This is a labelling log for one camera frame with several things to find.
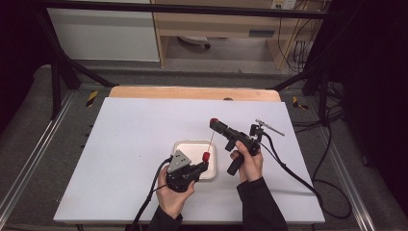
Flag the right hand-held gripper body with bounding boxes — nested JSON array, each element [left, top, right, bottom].
[[224, 118, 286, 176]]

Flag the white power strip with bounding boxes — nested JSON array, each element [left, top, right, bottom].
[[270, 0, 298, 11]]

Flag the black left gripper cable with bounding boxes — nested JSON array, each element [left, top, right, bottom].
[[127, 156, 175, 231]]

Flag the dark curtain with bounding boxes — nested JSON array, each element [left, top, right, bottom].
[[0, 0, 54, 131], [328, 0, 408, 211]]

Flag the black metal frame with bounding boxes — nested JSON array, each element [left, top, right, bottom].
[[31, 0, 335, 127]]

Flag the light wooden desk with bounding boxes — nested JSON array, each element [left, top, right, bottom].
[[150, 0, 332, 71]]

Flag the black floor cables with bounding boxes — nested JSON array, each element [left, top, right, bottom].
[[292, 80, 347, 130]]

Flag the person's right hand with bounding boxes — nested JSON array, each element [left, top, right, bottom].
[[229, 140, 265, 184]]

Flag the hanging black cables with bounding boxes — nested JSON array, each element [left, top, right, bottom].
[[276, 0, 323, 74]]

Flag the thin wooden skewer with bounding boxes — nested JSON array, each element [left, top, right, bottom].
[[206, 125, 216, 154]]

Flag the square white tray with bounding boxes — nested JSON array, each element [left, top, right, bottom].
[[171, 139, 218, 181]]

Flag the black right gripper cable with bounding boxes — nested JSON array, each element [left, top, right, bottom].
[[258, 121, 353, 220]]

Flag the aluminium floor rail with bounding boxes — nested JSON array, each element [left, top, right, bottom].
[[0, 90, 77, 219], [316, 123, 377, 231]]

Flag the person's left hand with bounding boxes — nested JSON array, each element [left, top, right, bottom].
[[155, 166, 197, 221]]

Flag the wooden table board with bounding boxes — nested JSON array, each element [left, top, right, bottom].
[[108, 85, 282, 103]]

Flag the white chair base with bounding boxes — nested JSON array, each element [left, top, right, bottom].
[[177, 35, 213, 50]]

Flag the white cabinet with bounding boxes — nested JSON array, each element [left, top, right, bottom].
[[47, 0, 161, 63]]

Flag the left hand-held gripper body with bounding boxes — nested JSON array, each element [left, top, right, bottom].
[[165, 154, 202, 193]]

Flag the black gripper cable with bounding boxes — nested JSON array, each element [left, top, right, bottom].
[[127, 156, 175, 231], [258, 121, 353, 220]]

